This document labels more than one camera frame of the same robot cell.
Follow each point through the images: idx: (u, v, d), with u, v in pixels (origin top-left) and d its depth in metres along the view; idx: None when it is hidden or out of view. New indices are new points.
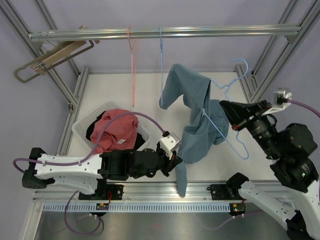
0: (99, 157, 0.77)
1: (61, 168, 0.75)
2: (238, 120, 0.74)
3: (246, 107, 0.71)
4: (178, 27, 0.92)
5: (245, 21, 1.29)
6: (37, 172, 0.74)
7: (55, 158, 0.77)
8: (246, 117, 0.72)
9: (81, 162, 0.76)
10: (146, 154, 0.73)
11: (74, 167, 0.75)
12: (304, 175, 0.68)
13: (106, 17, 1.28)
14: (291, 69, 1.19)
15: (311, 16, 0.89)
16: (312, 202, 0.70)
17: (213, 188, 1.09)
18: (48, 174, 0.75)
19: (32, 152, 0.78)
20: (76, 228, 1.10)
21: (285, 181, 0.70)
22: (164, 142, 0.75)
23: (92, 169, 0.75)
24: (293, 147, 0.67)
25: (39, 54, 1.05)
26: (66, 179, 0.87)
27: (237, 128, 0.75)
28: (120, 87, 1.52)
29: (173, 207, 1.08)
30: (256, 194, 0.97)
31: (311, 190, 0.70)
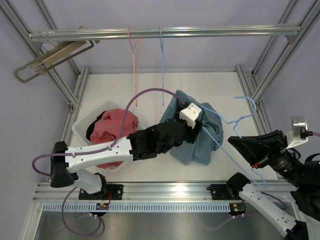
0: (127, 139, 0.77)
1: (91, 156, 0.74)
2: (260, 158, 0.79)
3: (266, 144, 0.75)
4: (178, 27, 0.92)
5: (245, 21, 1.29)
6: (70, 164, 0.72)
7: (82, 148, 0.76)
8: (267, 154, 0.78)
9: (111, 146, 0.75)
10: (169, 125, 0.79)
11: (105, 153, 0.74)
12: None
13: (106, 16, 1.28)
14: (291, 69, 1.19)
15: (311, 16, 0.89)
16: None
17: (213, 188, 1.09)
18: (81, 164, 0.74)
19: (56, 146, 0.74)
20: (76, 229, 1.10)
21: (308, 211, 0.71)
22: (186, 113, 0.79)
23: (123, 151, 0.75)
24: None
25: (39, 54, 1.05)
26: (84, 175, 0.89)
27: (258, 165, 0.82)
28: (120, 87, 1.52)
29: (173, 207, 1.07)
30: (257, 199, 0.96)
31: None
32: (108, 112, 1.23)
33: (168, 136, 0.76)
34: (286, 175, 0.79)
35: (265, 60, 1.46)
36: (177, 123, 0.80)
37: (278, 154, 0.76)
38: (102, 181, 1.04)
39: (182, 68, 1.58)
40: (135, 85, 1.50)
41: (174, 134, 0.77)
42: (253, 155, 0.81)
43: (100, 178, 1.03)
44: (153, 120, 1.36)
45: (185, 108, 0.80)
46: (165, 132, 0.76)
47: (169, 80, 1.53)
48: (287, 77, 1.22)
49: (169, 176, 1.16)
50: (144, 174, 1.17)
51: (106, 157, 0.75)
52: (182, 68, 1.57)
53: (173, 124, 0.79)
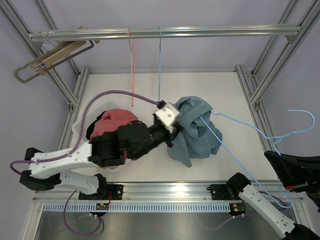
0: (89, 144, 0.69)
1: (52, 163, 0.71)
2: (297, 181, 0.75)
3: (308, 170, 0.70)
4: (178, 27, 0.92)
5: (245, 20, 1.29)
6: (32, 172, 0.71)
7: (47, 154, 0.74)
8: (306, 181, 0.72)
9: (71, 152, 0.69)
10: (133, 128, 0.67)
11: (64, 161, 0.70)
12: None
13: (106, 16, 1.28)
14: (291, 69, 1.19)
15: (311, 16, 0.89)
16: None
17: (213, 188, 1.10)
18: (44, 171, 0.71)
19: (26, 153, 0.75)
20: (76, 229, 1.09)
21: None
22: (160, 115, 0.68)
23: (82, 158, 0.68)
24: None
25: (38, 54, 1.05)
26: (70, 179, 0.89)
27: (293, 187, 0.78)
28: (120, 86, 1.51)
29: (173, 207, 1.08)
30: (257, 201, 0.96)
31: None
32: (108, 112, 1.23)
33: (129, 141, 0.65)
34: None
35: (265, 60, 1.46)
36: (143, 125, 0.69)
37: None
38: (102, 182, 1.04)
39: (182, 68, 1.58)
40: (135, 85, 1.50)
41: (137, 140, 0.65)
42: (290, 176, 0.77)
43: (98, 180, 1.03)
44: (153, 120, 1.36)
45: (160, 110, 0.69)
46: (125, 136, 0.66)
47: (169, 80, 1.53)
48: (288, 77, 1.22)
49: (169, 176, 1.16)
50: (144, 175, 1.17)
51: (67, 164, 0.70)
52: (182, 68, 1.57)
53: (136, 130, 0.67)
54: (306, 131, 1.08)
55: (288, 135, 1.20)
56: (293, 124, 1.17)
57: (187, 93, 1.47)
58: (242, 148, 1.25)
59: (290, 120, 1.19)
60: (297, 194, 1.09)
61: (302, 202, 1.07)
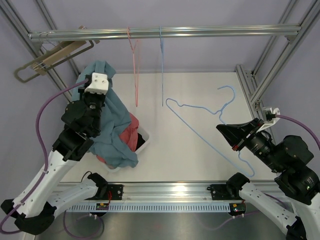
0: (55, 150, 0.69)
1: (35, 191, 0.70)
2: (237, 141, 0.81)
3: (241, 127, 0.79)
4: (178, 27, 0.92)
5: (245, 20, 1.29)
6: (25, 212, 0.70)
7: (25, 191, 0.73)
8: (242, 136, 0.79)
9: (46, 168, 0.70)
10: (70, 111, 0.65)
11: (44, 181, 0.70)
12: (309, 187, 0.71)
13: (106, 16, 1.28)
14: (291, 69, 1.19)
15: (311, 15, 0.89)
16: (315, 214, 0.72)
17: (213, 188, 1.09)
18: (53, 176, 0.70)
19: (4, 208, 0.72)
20: (75, 229, 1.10)
21: (290, 193, 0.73)
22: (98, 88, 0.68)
23: (57, 165, 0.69)
24: (290, 157, 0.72)
25: (38, 54, 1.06)
26: (64, 197, 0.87)
27: (237, 148, 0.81)
28: (120, 86, 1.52)
29: (173, 207, 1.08)
30: (257, 197, 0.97)
31: (315, 202, 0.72)
32: None
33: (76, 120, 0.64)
34: (263, 159, 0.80)
35: (265, 60, 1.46)
36: (77, 104, 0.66)
37: (257, 138, 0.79)
38: (98, 178, 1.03)
39: (182, 68, 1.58)
40: (136, 86, 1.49)
41: (76, 115, 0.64)
42: (233, 136, 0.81)
43: (91, 177, 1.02)
44: (153, 120, 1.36)
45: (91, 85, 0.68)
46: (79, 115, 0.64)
47: (169, 80, 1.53)
48: (288, 77, 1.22)
49: (170, 176, 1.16)
50: (145, 175, 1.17)
51: (49, 181, 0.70)
52: (182, 68, 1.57)
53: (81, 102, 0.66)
54: (306, 131, 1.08)
55: None
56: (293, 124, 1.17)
57: (188, 93, 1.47)
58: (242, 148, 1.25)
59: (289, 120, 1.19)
60: None
61: None
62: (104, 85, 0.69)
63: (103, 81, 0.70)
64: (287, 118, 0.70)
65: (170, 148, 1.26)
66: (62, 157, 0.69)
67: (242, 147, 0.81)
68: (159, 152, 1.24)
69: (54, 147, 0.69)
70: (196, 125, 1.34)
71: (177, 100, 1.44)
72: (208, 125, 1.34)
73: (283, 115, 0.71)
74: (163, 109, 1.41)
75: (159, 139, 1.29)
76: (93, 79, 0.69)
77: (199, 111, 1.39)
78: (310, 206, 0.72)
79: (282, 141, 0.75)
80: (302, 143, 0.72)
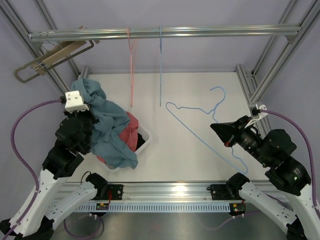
0: (46, 170, 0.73)
1: (30, 211, 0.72)
2: (227, 137, 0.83)
3: (231, 124, 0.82)
4: (178, 27, 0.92)
5: (245, 20, 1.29)
6: (22, 232, 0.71)
7: (20, 211, 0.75)
8: (232, 132, 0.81)
9: (38, 187, 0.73)
10: (66, 126, 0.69)
11: (38, 200, 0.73)
12: (297, 178, 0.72)
13: (106, 16, 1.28)
14: (291, 69, 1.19)
15: (311, 15, 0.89)
16: (306, 205, 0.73)
17: (213, 188, 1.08)
18: (47, 193, 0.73)
19: (0, 228, 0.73)
20: (75, 229, 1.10)
21: (279, 185, 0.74)
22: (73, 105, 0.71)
23: (49, 184, 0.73)
24: (274, 148, 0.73)
25: (38, 54, 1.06)
26: (61, 207, 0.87)
27: (229, 144, 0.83)
28: (120, 86, 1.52)
29: (173, 207, 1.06)
30: (256, 197, 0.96)
31: (304, 194, 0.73)
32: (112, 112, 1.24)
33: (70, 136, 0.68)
34: (253, 153, 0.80)
35: (265, 60, 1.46)
36: (71, 120, 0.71)
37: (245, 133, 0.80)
38: (97, 178, 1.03)
39: (182, 69, 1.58)
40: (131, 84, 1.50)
41: (69, 131, 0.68)
42: (224, 133, 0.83)
43: (90, 179, 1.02)
44: (153, 120, 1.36)
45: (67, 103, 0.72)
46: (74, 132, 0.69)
47: (169, 80, 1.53)
48: (288, 77, 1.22)
49: (170, 176, 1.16)
50: (145, 175, 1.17)
51: (42, 198, 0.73)
52: (182, 68, 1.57)
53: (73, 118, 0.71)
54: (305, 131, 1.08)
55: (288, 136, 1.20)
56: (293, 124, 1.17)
57: (188, 93, 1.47)
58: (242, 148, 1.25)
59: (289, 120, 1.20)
60: None
61: None
62: (78, 101, 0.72)
63: (76, 97, 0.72)
64: (272, 113, 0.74)
65: (170, 148, 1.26)
66: (53, 175, 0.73)
67: (233, 143, 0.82)
68: (159, 152, 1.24)
69: (44, 167, 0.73)
70: (196, 125, 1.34)
71: (177, 100, 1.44)
72: (208, 124, 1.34)
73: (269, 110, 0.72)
74: (163, 109, 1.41)
75: (159, 139, 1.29)
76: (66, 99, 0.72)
77: (199, 111, 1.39)
78: (301, 198, 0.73)
79: (267, 135, 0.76)
80: (285, 135, 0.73)
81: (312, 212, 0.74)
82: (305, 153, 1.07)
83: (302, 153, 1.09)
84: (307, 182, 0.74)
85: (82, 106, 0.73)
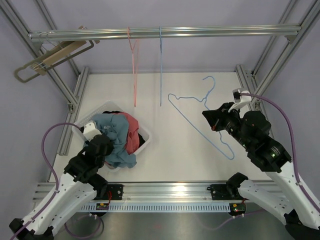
0: (66, 173, 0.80)
1: (47, 209, 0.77)
2: (214, 122, 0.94)
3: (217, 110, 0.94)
4: (178, 27, 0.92)
5: (245, 20, 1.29)
6: (35, 228, 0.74)
7: (36, 209, 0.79)
8: (218, 117, 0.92)
9: (58, 188, 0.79)
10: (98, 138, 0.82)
11: (55, 199, 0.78)
12: (274, 155, 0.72)
13: (106, 16, 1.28)
14: (291, 69, 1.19)
15: (311, 15, 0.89)
16: (289, 182, 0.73)
17: (213, 188, 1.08)
18: (64, 194, 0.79)
19: (13, 226, 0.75)
20: (76, 229, 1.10)
21: (259, 164, 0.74)
22: (90, 131, 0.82)
23: (68, 185, 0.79)
24: (249, 126, 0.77)
25: (39, 54, 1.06)
26: (61, 213, 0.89)
27: (215, 128, 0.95)
28: (120, 86, 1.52)
29: (173, 207, 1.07)
30: (254, 192, 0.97)
31: (285, 170, 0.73)
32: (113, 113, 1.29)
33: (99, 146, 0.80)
34: (235, 135, 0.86)
35: (265, 60, 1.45)
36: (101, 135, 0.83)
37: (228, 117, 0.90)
38: (97, 178, 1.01)
39: (182, 69, 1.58)
40: (135, 85, 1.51)
41: (102, 141, 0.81)
42: (211, 118, 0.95)
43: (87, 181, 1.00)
44: (153, 120, 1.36)
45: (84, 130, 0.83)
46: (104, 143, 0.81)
47: (169, 80, 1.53)
48: (288, 77, 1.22)
49: (170, 176, 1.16)
50: (145, 175, 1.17)
51: (60, 198, 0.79)
52: (182, 68, 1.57)
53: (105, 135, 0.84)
54: (305, 131, 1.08)
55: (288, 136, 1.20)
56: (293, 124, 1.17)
57: (187, 93, 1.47)
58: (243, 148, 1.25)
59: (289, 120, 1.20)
60: None
61: None
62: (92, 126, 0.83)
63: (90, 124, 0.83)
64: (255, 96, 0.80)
65: (170, 148, 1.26)
66: (72, 178, 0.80)
67: (219, 127, 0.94)
68: (159, 153, 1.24)
69: (66, 170, 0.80)
70: (196, 125, 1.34)
71: (177, 100, 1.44)
72: (208, 124, 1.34)
73: (249, 94, 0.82)
74: (163, 109, 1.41)
75: (159, 139, 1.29)
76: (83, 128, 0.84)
77: (199, 111, 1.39)
78: (282, 174, 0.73)
79: (244, 116, 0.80)
80: (260, 116, 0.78)
81: (297, 190, 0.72)
82: (304, 153, 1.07)
83: (301, 153, 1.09)
84: (287, 160, 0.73)
85: (97, 131, 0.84)
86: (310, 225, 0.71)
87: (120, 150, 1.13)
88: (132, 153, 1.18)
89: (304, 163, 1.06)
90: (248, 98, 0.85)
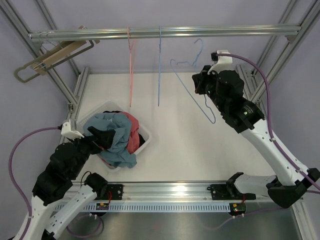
0: (36, 197, 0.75)
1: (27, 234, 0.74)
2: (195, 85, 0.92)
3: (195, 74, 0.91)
4: (178, 27, 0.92)
5: (245, 20, 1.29)
6: None
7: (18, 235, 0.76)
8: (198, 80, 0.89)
9: (31, 213, 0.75)
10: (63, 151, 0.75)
11: (31, 225, 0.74)
12: (247, 113, 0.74)
13: (106, 16, 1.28)
14: (291, 69, 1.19)
15: (311, 15, 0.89)
16: (263, 139, 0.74)
17: (213, 188, 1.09)
18: (40, 218, 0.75)
19: None
20: (76, 229, 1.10)
21: (233, 123, 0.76)
22: (66, 132, 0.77)
23: (40, 210, 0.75)
24: (222, 85, 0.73)
25: (38, 53, 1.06)
26: (61, 218, 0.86)
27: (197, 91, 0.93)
28: (120, 87, 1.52)
29: (173, 207, 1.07)
30: (247, 179, 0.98)
31: (258, 127, 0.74)
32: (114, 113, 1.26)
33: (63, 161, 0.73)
34: (212, 96, 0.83)
35: (265, 60, 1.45)
36: (68, 147, 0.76)
37: (207, 80, 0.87)
38: (98, 177, 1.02)
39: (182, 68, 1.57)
40: (130, 86, 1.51)
41: (64, 156, 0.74)
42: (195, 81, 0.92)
43: (89, 180, 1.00)
44: (153, 120, 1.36)
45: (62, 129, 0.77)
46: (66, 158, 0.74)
47: (169, 80, 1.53)
48: (288, 77, 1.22)
49: (170, 176, 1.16)
50: (145, 174, 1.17)
51: (36, 223, 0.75)
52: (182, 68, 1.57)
53: (71, 146, 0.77)
54: (305, 131, 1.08)
55: (288, 135, 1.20)
56: (293, 124, 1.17)
57: (187, 93, 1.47)
58: (242, 148, 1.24)
59: (289, 120, 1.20)
60: None
61: (303, 202, 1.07)
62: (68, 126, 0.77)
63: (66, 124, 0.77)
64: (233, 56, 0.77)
65: (171, 148, 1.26)
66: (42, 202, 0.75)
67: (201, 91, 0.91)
68: (159, 153, 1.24)
69: (35, 194, 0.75)
70: (196, 125, 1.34)
71: (177, 100, 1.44)
72: (209, 124, 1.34)
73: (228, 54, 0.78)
74: (163, 108, 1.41)
75: (160, 139, 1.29)
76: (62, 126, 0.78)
77: (199, 111, 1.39)
78: (256, 131, 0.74)
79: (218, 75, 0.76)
80: (233, 73, 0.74)
81: (271, 145, 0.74)
82: (304, 153, 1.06)
83: (301, 153, 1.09)
84: (260, 117, 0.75)
85: (74, 133, 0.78)
86: (286, 181, 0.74)
87: (121, 150, 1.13)
88: (132, 152, 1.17)
89: (304, 164, 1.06)
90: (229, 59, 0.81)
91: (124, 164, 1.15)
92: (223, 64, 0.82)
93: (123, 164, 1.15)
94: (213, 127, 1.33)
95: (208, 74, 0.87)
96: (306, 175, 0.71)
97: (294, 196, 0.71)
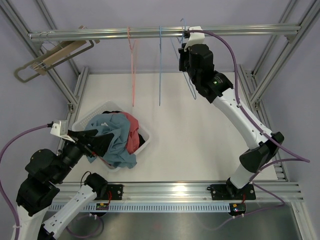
0: (20, 206, 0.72)
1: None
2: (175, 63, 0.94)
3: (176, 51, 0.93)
4: (179, 27, 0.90)
5: (245, 20, 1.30)
6: None
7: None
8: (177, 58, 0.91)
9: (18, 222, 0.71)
10: (38, 159, 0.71)
11: (22, 233, 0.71)
12: (217, 83, 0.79)
13: (107, 16, 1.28)
14: (291, 68, 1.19)
15: (311, 15, 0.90)
16: (230, 105, 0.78)
17: (213, 188, 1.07)
18: (28, 228, 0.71)
19: None
20: (77, 230, 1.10)
21: (204, 93, 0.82)
22: (55, 133, 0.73)
23: (27, 217, 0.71)
24: (193, 56, 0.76)
25: (38, 53, 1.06)
26: (60, 218, 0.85)
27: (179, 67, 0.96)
28: (120, 87, 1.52)
29: (173, 207, 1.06)
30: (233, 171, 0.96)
31: (227, 95, 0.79)
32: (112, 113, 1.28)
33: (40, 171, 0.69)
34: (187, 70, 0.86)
35: (265, 60, 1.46)
36: (45, 157, 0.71)
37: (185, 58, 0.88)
38: (98, 178, 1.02)
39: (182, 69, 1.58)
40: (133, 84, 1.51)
41: (40, 166, 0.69)
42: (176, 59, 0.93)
43: (88, 180, 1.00)
44: (153, 120, 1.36)
45: (52, 129, 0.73)
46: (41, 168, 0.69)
47: (169, 80, 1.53)
48: (287, 77, 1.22)
49: (170, 177, 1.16)
50: (145, 175, 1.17)
51: (27, 230, 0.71)
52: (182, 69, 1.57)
53: (48, 155, 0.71)
54: (305, 131, 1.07)
55: (287, 135, 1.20)
56: (293, 124, 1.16)
57: (187, 93, 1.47)
58: (242, 148, 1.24)
59: (289, 120, 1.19)
60: (296, 194, 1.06)
61: (303, 203, 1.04)
62: (58, 128, 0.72)
63: (56, 126, 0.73)
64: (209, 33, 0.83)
65: (170, 148, 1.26)
66: (28, 212, 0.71)
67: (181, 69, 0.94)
68: (159, 152, 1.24)
69: (18, 204, 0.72)
70: (195, 125, 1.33)
71: (177, 100, 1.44)
72: (209, 125, 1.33)
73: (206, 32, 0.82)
74: (163, 108, 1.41)
75: (160, 139, 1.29)
76: (53, 127, 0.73)
77: (199, 110, 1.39)
78: (224, 99, 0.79)
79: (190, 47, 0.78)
80: (204, 46, 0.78)
81: (239, 112, 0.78)
82: (304, 153, 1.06)
83: (300, 153, 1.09)
84: (229, 87, 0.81)
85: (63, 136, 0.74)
86: (253, 145, 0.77)
87: (121, 150, 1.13)
88: (132, 152, 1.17)
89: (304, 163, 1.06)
90: (202, 35, 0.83)
91: (124, 164, 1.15)
92: (195, 40, 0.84)
93: (123, 164, 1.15)
94: (213, 127, 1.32)
95: (185, 51, 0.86)
96: (270, 137, 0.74)
97: (257, 155, 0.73)
